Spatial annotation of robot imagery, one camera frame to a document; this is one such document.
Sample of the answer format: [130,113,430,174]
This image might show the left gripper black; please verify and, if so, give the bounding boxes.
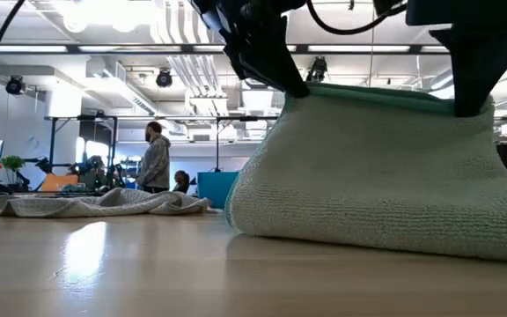
[189,0,311,99]

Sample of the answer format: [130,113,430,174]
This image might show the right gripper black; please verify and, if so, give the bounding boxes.
[405,0,507,118]

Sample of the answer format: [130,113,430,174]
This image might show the sage green microfiber towel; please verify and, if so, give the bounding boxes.
[224,82,507,264]

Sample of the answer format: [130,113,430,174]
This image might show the grey microfiber towel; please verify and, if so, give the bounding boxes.
[0,187,213,219]

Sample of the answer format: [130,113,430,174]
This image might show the blue plastic bin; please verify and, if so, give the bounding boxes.
[196,171,240,210]

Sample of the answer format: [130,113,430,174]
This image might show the seated person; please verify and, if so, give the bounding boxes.
[173,170,192,194]
[77,154,107,191]

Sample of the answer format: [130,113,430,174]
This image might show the standing person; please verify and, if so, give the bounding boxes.
[136,121,172,195]

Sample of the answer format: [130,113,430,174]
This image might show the orange box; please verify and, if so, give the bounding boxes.
[40,173,79,193]

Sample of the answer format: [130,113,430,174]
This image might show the green background plant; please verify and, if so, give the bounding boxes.
[0,154,26,186]

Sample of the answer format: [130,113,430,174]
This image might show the black ceiling camera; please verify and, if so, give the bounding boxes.
[155,69,174,88]
[307,55,328,84]
[5,75,26,96]

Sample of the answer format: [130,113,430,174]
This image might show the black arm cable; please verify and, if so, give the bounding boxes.
[305,0,409,36]

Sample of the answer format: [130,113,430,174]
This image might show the black background rig frame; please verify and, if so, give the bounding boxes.
[44,114,119,190]

